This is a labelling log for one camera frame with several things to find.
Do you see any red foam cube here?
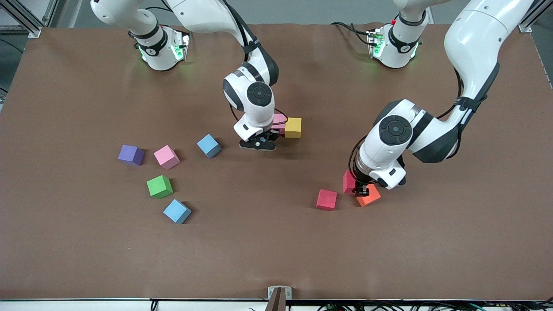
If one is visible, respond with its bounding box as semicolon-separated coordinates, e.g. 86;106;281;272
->
343;170;358;195
316;189;338;211

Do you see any yellow foam cube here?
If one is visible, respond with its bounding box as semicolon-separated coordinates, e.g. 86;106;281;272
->
284;117;302;139

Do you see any green foam cube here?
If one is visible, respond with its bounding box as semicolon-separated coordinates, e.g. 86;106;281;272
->
146;175;174;200

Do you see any orange foam cube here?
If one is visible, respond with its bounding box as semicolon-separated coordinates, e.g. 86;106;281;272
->
356;185;382;208

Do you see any brown table mat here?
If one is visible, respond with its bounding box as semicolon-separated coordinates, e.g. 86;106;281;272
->
0;22;553;301

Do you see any purple foam cube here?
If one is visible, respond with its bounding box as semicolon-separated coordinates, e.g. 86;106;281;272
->
118;144;145;167

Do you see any black cable bundle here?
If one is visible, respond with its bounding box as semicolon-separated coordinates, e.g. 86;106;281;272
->
318;301;553;311

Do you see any metal clamp bracket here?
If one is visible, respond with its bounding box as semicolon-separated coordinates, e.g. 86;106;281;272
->
266;286;292;311

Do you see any aluminium frame profile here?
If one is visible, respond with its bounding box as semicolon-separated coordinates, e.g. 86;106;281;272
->
42;0;60;26
517;0;553;33
0;0;42;38

